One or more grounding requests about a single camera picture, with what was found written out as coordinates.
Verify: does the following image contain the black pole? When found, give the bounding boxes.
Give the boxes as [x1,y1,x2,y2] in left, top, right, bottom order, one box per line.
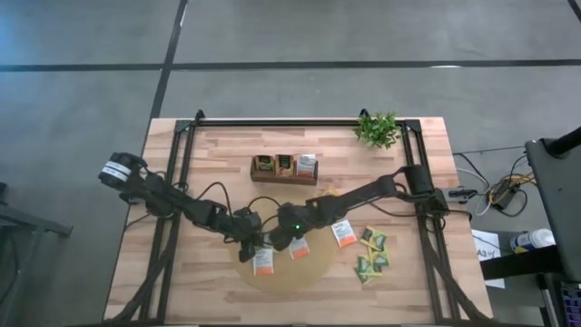
[544,126,581,158]

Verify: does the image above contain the round woven straw placemat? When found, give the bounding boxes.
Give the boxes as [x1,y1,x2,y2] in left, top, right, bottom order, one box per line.
[229,199,340,295]

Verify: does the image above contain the white paper sheet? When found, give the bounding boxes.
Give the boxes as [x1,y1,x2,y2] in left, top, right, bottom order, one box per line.
[470,229,506,290]

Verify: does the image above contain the black keyboard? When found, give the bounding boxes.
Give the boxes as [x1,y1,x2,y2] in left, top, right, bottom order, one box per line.
[558,281,581,327]

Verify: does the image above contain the green tea packet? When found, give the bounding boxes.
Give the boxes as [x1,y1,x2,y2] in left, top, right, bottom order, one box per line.
[368,248,391,270]
[353,254,383,286]
[252,154,276,173]
[359,224,389,253]

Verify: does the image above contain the black cart panel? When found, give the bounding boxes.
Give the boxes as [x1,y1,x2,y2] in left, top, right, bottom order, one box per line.
[525,135,581,282]

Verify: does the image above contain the green plant in white pot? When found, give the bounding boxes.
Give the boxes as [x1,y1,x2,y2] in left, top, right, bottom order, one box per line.
[352,111,403,150]

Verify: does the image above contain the white orange tea packet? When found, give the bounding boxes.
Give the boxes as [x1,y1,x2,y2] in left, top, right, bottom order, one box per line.
[251,247,275,277]
[330,219,359,249]
[288,236,311,261]
[294,153,318,178]

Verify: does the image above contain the mango tea packets row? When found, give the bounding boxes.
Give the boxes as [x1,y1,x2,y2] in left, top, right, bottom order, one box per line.
[274,154,296,177]

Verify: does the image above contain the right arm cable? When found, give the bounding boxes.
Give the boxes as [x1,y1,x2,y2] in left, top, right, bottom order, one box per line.
[369,199,428,219]

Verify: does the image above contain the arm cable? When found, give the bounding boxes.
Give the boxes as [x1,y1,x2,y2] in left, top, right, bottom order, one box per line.
[369,199,428,219]
[197,181,282,217]

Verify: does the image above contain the black power adapter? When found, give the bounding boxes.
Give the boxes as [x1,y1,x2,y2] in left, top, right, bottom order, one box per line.
[492,179,523,211]

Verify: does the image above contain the dark wooden tea box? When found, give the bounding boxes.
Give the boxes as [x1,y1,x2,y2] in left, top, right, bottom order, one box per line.
[249,153,320,186]

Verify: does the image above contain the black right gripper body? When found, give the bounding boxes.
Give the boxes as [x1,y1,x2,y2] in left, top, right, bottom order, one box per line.
[274,202,319,237]

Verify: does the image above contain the black stand base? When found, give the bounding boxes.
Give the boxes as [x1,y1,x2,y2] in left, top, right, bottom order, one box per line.
[0,181,74,240]

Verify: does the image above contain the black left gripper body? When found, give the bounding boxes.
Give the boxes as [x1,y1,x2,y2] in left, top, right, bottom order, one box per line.
[226,206,264,242]

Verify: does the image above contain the black shelf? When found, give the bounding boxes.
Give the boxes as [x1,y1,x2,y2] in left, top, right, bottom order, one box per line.
[479,244,564,281]

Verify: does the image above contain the white blue wipes canister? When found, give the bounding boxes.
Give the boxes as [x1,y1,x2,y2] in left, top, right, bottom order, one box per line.
[509,228,556,254]

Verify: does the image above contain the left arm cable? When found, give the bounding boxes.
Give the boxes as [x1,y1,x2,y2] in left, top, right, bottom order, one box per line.
[197,181,282,217]

